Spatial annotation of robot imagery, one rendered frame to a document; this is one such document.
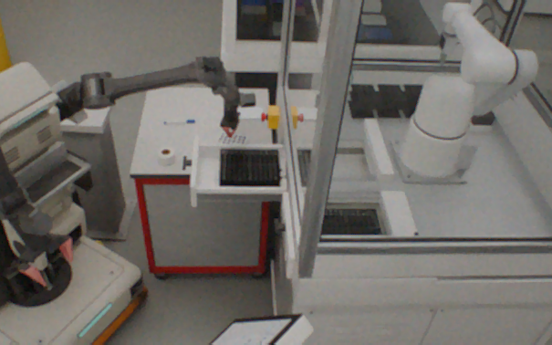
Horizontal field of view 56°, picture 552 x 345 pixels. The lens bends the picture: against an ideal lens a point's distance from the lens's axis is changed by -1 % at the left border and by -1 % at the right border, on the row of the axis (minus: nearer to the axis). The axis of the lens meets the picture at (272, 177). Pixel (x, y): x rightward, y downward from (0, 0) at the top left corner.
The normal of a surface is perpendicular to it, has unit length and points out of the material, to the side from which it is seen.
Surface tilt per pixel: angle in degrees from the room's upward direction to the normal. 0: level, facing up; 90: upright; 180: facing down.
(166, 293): 1
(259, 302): 0
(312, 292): 90
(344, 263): 90
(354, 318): 90
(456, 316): 90
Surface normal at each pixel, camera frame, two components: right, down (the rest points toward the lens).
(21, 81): 0.62, -0.28
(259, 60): 0.05, 0.68
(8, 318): 0.06, -0.73
